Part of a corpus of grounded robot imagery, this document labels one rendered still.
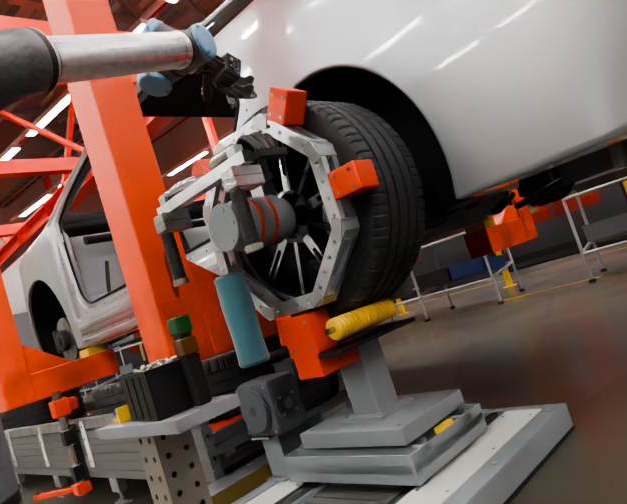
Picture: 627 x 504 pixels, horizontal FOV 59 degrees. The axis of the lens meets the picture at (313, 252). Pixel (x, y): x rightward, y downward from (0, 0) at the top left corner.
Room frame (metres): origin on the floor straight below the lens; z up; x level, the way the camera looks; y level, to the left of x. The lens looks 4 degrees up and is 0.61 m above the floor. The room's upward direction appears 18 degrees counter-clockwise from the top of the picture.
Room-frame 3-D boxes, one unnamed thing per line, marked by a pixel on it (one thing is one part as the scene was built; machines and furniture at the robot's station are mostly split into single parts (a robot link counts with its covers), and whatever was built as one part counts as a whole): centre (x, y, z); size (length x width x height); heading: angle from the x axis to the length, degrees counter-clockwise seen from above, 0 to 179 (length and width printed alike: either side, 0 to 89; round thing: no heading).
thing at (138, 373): (1.36, 0.45, 0.51); 0.20 x 0.14 x 0.13; 38
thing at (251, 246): (1.26, 0.13, 0.83); 0.04 x 0.04 x 0.16
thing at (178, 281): (1.50, 0.37, 0.83); 0.04 x 0.04 x 0.16
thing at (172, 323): (1.25, 0.34, 0.64); 0.04 x 0.04 x 0.04; 45
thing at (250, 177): (1.28, 0.10, 0.93); 0.09 x 0.05 x 0.05; 135
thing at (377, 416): (1.67, -0.04, 0.32); 0.40 x 0.30 x 0.28; 45
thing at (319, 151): (1.55, 0.08, 0.85); 0.54 x 0.07 x 0.54; 45
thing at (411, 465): (1.69, -0.02, 0.13); 0.50 x 0.36 x 0.10; 45
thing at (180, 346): (1.25, 0.34, 0.59); 0.04 x 0.04 x 0.04; 45
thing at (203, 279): (2.10, 0.29, 0.69); 0.52 x 0.17 x 0.35; 135
